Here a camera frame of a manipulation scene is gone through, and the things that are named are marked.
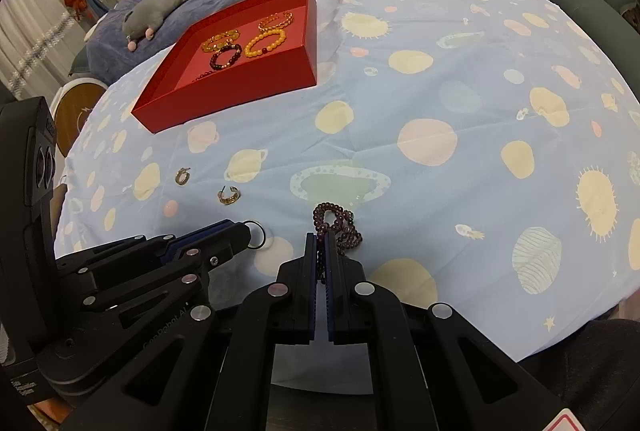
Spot grey mouse plush toy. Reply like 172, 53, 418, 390
121, 0, 190, 52

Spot purple bead bracelet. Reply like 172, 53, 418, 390
312, 202, 363, 284

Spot white lace curtain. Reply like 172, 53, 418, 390
0, 0, 96, 99

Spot yellow-green chunky bead bracelet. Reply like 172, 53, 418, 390
201, 29, 241, 54

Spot white red-edged card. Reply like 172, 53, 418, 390
542, 408, 593, 431

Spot light blue planet-print sheet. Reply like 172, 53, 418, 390
52, 0, 640, 394

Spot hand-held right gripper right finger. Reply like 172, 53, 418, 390
325, 231, 557, 431

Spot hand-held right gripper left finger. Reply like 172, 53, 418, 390
62, 233, 322, 431

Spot round wooden stool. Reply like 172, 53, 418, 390
50, 78, 108, 159

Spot gold cuff bracelet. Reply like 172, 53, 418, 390
257, 10, 295, 32

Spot gold ring with red clover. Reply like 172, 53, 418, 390
244, 221, 268, 250

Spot yellow bead bracelet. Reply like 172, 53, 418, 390
243, 29, 287, 60

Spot dark red bead bracelet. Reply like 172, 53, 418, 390
209, 43, 243, 72

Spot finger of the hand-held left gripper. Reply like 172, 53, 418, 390
55, 220, 252, 288
82, 236, 252, 318

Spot dark cloth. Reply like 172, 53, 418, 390
520, 318, 640, 431

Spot red cardboard box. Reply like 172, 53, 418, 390
131, 0, 319, 134

